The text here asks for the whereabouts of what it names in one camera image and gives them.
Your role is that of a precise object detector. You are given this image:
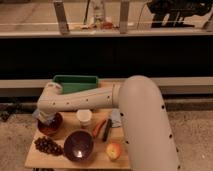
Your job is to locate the purple bowl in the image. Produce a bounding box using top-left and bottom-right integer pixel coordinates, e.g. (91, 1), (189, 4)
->
(63, 130), (94, 162)

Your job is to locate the blue cloth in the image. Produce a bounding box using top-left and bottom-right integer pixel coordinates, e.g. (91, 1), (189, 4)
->
(110, 109), (121, 128)

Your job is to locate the red chili pepper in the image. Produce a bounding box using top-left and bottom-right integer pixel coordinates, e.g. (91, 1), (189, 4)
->
(92, 119), (106, 138)

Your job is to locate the bunch of dark grapes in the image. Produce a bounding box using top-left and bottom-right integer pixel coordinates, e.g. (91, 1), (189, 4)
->
(34, 136), (63, 156)

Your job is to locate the red bowl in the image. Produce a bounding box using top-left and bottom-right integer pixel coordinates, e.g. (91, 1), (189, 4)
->
(37, 113), (63, 136)

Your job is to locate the dark green cucumber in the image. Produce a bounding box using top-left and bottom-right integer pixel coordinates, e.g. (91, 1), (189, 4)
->
(102, 119), (112, 142)

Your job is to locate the wooden board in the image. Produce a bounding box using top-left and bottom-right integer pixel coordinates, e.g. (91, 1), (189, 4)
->
(24, 81), (134, 171)

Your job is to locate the green plastic bin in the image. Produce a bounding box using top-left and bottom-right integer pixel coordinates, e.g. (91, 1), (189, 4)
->
(53, 75), (98, 94)

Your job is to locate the white cup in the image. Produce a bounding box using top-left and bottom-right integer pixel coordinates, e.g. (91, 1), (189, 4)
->
(76, 110), (92, 127)

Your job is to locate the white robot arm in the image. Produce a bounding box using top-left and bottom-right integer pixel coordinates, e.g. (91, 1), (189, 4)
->
(37, 75), (181, 171)

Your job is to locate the red yellow apple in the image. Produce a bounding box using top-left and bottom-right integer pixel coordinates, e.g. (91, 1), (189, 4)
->
(105, 142), (122, 161)

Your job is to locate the blue sponge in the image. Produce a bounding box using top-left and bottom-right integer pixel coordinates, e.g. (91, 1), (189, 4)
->
(32, 109), (55, 125)

